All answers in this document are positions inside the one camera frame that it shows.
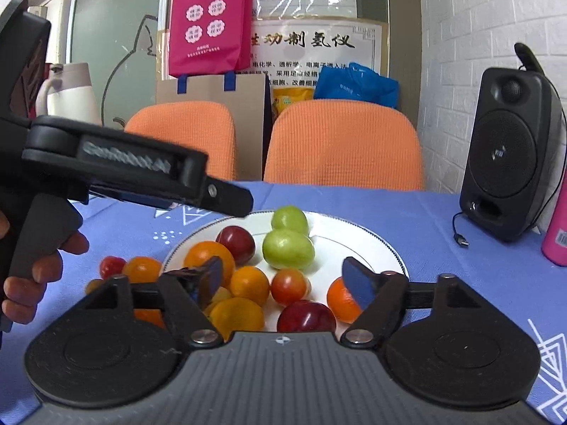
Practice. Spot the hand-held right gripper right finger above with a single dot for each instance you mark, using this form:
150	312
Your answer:
356	281

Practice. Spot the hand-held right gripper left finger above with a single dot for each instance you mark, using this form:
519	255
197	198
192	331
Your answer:
210	281

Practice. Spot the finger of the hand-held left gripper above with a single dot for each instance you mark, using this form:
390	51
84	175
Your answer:
230	197
133	198

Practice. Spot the small yellow apricot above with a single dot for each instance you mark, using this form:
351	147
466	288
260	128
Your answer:
220	295
94	285

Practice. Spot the deep orange mandarin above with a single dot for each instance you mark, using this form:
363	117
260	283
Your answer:
341	303

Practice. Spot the white plate with blue rim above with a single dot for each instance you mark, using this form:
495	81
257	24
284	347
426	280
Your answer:
354	245

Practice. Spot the yellow orange mandarin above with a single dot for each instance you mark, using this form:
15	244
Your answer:
239	316

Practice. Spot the dark red plum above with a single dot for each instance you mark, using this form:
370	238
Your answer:
237	243
306	318

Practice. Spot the small green fruit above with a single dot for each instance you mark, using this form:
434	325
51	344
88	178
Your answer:
290	219

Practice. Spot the small reddish apricot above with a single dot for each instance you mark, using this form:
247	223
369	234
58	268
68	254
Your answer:
289	287

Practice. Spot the small red plum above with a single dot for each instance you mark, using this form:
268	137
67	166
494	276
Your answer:
111	267

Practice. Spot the large green fruit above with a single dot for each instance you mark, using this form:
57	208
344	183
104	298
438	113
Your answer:
288	250

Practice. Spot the person's left hand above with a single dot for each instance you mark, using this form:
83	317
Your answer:
26	301

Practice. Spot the white thermos jug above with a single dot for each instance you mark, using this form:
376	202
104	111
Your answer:
73	102

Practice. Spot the orange chair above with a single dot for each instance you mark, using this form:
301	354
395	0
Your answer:
343	146
186	135

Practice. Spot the blue printed tablecloth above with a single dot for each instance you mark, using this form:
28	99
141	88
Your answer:
434	239

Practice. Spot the yellow packet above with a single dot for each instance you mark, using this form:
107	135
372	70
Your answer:
288	99

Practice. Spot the magenta tote bag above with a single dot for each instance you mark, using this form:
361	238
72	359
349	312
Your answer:
208	31

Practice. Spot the blue plastic bag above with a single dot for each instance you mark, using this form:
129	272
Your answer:
354	86

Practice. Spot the black speaker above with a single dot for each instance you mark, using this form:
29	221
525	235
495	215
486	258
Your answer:
505	155

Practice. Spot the white wall poster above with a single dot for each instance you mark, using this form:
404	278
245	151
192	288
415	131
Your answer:
319	40

